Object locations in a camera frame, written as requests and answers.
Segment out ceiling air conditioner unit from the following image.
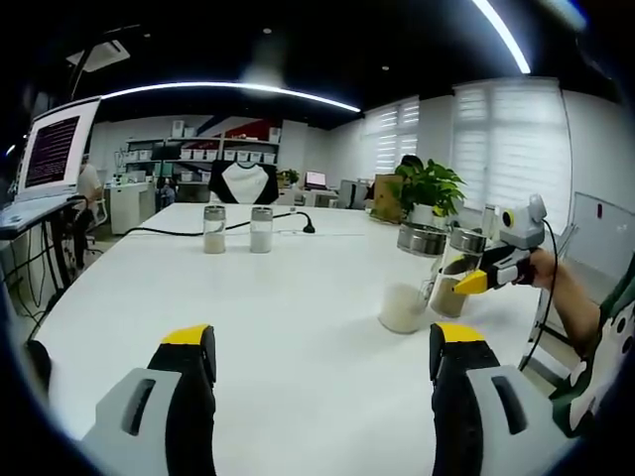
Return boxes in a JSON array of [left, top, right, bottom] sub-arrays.
[[65, 39, 131, 73]]

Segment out brown paper bag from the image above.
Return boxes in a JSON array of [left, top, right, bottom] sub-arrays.
[[370, 173, 404, 224]]

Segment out large brown seasoning bottle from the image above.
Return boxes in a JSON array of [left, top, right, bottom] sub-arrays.
[[429, 226, 490, 319]]

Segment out white laptop with dark screen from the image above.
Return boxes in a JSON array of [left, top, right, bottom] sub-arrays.
[[0, 96, 103, 234]]

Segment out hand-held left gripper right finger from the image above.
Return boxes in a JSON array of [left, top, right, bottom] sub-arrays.
[[429, 321, 570, 476]]

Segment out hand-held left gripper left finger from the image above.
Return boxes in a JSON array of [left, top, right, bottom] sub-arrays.
[[81, 324, 218, 476]]

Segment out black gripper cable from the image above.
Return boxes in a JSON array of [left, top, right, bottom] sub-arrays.
[[518, 217, 560, 371]]

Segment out small beige seasoning bottle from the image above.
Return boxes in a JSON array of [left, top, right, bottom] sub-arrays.
[[201, 204, 227, 255]]

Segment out person's right hand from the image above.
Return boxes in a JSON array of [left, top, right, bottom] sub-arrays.
[[515, 247, 565, 289]]

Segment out black laptop stand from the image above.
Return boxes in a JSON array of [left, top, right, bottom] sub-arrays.
[[0, 207, 90, 298]]

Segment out large green potted plant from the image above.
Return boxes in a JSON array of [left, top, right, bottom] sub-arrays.
[[394, 158, 467, 229]]

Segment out white cabinet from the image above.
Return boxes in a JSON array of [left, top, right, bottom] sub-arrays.
[[108, 180, 155, 235]]

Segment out shelf with white storage bins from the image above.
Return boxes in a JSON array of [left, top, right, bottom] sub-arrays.
[[116, 117, 284, 184]]

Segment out black rounded object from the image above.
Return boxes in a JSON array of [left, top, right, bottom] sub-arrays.
[[24, 339, 54, 398]]

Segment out small white seasoning bottle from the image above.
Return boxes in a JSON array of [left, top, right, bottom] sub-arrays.
[[249, 205, 275, 254]]

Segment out black power cable with plug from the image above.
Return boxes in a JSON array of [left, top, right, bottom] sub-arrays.
[[121, 210, 318, 238]]

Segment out white window blinds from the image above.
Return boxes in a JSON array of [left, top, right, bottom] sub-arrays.
[[361, 76, 572, 229]]

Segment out large white seasoning bottle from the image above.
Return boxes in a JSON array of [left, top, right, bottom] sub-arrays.
[[377, 221, 447, 334]]

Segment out long ceiling light strip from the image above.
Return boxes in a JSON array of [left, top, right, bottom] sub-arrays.
[[98, 81, 362, 113], [469, 0, 533, 75]]

